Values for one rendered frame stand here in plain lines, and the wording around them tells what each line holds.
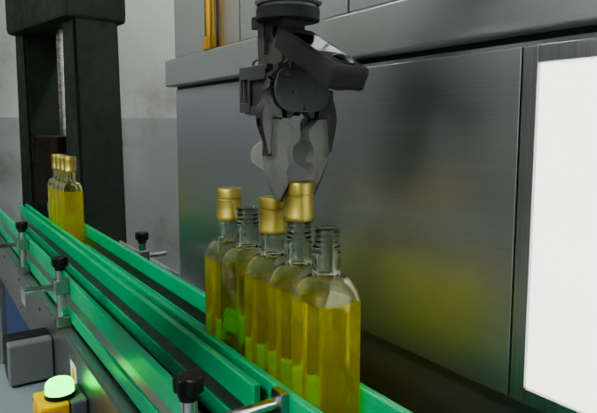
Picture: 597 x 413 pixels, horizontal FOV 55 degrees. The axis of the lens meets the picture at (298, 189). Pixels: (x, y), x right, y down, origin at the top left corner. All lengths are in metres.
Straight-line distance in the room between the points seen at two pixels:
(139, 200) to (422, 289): 3.53
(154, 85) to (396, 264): 3.53
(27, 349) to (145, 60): 3.09
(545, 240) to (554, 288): 0.04
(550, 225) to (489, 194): 0.07
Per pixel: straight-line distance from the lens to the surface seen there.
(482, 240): 0.62
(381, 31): 0.74
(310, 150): 0.66
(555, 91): 0.57
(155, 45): 4.17
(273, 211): 0.69
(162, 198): 4.16
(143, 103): 4.11
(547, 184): 0.57
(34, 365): 1.27
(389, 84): 0.71
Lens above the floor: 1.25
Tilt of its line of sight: 6 degrees down
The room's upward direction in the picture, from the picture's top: straight up
